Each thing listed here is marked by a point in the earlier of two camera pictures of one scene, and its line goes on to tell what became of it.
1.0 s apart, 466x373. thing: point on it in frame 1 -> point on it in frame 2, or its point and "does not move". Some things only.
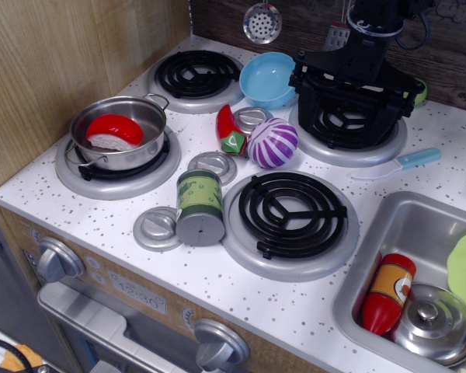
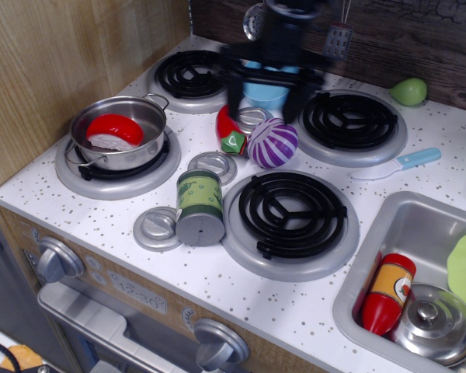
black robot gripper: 359,67 -> 280,60
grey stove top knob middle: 217,162 does not move
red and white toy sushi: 111,132 does not move
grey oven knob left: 57,259 does not move
